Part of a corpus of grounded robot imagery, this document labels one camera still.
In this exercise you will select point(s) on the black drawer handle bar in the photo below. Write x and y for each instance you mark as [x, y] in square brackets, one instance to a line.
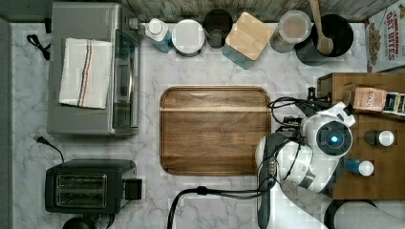
[312, 96]

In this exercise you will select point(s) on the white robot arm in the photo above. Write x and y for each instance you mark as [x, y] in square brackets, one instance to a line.
[308, 159]

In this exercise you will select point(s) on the wooden cutting board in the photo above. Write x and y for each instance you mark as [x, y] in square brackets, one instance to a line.
[212, 131]

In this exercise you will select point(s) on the white round canister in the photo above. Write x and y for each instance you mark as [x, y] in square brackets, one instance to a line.
[188, 37]

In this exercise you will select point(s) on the blue canister wooden lid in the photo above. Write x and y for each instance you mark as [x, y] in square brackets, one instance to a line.
[246, 40]

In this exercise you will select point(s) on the black round cup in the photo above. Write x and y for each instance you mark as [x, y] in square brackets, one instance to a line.
[217, 25]

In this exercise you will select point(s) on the white striped dish towel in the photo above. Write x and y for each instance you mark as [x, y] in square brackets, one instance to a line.
[86, 73]

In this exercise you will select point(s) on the black two-slot toaster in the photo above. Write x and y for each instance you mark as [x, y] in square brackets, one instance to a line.
[92, 186]

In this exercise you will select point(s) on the clear jar plastic lid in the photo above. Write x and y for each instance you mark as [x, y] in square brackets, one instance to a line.
[294, 27]

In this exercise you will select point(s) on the silver toaster oven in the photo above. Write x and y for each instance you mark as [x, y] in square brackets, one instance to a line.
[109, 22]

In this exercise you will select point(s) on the wooden spoon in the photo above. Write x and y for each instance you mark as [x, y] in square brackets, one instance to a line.
[324, 44]

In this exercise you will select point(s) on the black round object bottom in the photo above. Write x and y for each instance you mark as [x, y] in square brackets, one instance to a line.
[90, 222]

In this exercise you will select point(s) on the black round base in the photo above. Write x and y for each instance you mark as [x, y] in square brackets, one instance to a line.
[331, 211]

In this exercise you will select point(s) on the blue spice bottle white cap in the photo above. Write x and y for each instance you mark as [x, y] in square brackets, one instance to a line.
[359, 167]

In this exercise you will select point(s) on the dark spice bottle white cap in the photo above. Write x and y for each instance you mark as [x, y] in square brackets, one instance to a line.
[380, 138]

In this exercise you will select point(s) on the dark small packet box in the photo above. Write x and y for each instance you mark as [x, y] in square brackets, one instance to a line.
[394, 104]

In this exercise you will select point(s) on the cinnamon oat bites cereal box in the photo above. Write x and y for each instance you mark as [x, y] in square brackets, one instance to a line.
[385, 39]

